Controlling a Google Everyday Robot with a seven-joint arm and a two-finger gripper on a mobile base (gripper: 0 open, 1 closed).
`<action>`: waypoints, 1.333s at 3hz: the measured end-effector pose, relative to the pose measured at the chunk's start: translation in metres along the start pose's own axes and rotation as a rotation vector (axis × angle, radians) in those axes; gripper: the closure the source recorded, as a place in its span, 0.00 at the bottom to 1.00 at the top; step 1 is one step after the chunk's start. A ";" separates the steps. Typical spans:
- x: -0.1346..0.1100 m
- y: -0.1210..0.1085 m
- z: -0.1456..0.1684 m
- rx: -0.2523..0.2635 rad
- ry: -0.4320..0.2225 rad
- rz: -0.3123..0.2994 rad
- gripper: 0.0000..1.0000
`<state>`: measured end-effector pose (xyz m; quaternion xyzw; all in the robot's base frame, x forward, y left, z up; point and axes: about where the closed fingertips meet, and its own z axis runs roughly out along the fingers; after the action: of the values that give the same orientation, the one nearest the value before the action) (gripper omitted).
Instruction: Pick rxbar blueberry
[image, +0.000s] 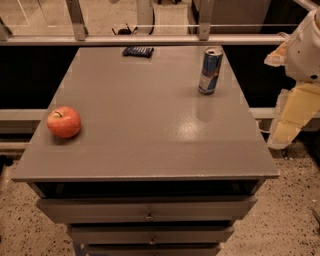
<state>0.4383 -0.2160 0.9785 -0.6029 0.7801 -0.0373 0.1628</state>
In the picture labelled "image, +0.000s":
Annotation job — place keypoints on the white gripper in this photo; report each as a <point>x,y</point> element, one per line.
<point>304,55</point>

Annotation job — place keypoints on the dark blue rxbar wrapper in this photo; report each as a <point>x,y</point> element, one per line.
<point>135,51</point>

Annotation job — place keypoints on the blue energy drink can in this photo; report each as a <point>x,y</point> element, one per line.
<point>210,70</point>

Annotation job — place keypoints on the grey drawer cabinet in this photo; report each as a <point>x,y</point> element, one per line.
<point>158,169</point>

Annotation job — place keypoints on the black object behind railing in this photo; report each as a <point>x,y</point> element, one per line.
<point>125,31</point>

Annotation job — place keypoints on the grey metal railing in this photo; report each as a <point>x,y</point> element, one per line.
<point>87,23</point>

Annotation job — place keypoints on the red apple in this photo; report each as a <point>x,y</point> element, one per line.
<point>64,122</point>

